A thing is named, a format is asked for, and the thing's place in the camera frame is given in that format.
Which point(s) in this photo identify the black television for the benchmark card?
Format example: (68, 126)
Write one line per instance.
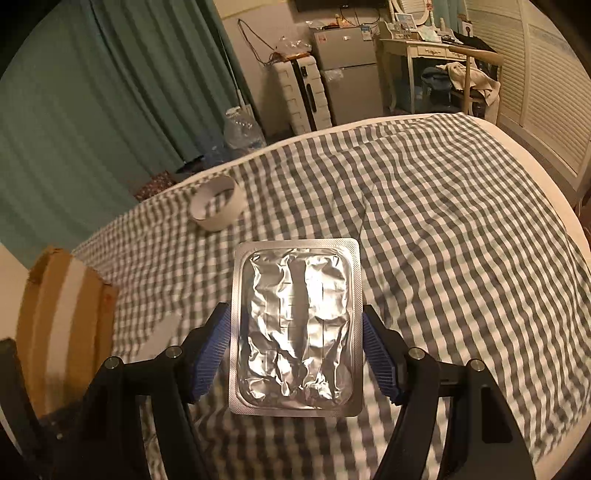
(341, 3)

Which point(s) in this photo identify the white louvred wardrobe doors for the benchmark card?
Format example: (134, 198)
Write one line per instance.
(545, 69)

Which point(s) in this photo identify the floral patterned bag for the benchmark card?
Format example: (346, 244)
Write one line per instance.
(154, 184)

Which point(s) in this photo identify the silver foil blister pack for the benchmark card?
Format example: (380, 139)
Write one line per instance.
(295, 323)

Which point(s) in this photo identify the large clear water bottle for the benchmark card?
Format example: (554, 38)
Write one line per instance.
(244, 134)

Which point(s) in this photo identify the wooden chair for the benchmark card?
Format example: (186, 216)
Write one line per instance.
(480, 54)

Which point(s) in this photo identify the grey white checked blanket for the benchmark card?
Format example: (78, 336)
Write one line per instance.
(415, 230)

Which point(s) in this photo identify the white cloth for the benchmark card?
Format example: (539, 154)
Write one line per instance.
(485, 87)

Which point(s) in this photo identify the green curtain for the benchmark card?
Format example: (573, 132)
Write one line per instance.
(92, 115)
(450, 11)

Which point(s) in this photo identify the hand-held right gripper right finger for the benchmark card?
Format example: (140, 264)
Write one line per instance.
(381, 360)

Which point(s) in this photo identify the white paper card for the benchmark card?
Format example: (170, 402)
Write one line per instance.
(164, 332)

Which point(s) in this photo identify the white ribbed suitcase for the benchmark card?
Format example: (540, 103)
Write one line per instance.
(295, 97)

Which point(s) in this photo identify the white tape roll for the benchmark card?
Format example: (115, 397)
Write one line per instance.
(226, 212)

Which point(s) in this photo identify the white oval mirror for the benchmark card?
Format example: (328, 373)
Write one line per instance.
(411, 7)

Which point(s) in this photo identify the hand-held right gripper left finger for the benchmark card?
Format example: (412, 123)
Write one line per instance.
(212, 364)

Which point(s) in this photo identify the grey mini fridge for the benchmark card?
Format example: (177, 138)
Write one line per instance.
(346, 69)

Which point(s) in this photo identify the clear plastic bag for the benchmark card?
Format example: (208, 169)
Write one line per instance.
(295, 46)

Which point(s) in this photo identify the brown cardboard box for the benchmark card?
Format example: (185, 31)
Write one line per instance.
(46, 323)

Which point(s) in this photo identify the cream dressing desk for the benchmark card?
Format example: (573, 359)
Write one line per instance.
(401, 48)

